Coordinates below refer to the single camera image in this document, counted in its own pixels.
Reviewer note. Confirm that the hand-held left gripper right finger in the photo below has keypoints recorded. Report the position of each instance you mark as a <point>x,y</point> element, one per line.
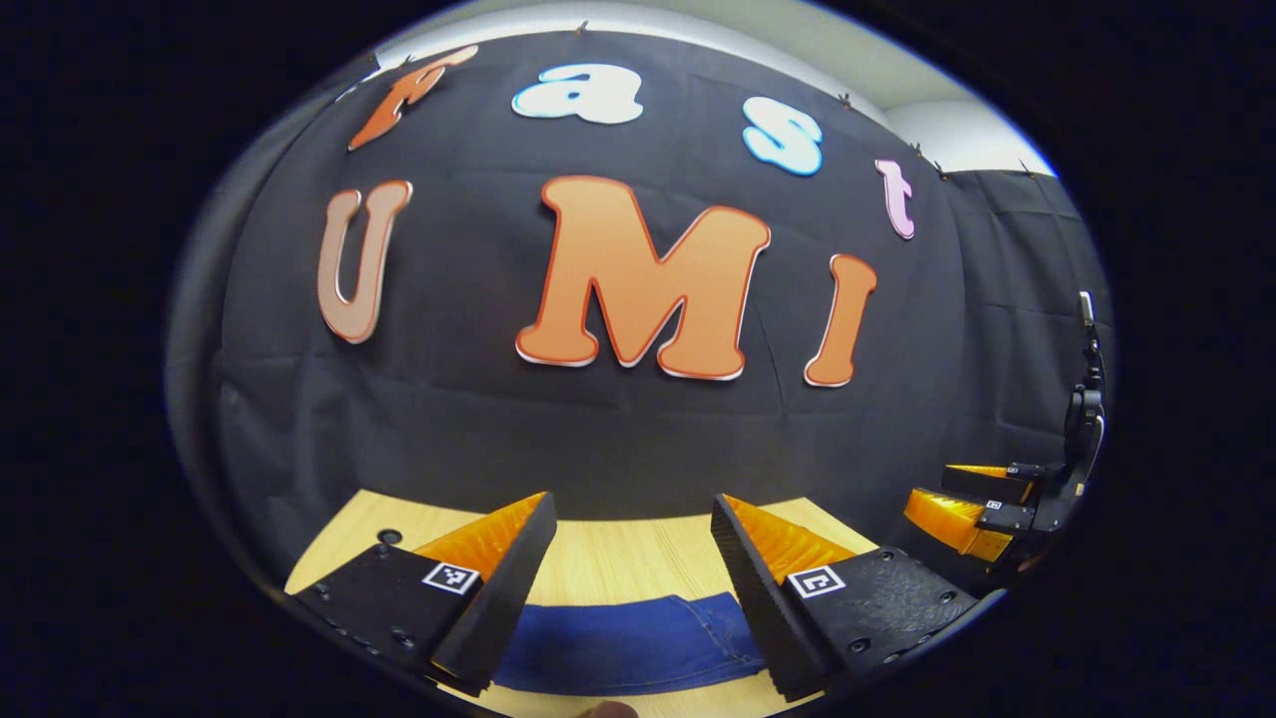
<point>748,588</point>

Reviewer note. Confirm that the blue denim jeans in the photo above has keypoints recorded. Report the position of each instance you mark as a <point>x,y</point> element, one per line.
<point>618,643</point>

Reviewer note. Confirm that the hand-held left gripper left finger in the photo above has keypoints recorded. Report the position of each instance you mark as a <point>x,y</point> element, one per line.
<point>513,588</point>

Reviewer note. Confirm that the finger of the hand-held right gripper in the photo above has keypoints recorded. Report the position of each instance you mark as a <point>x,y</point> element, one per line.
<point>987,484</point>
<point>997,516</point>

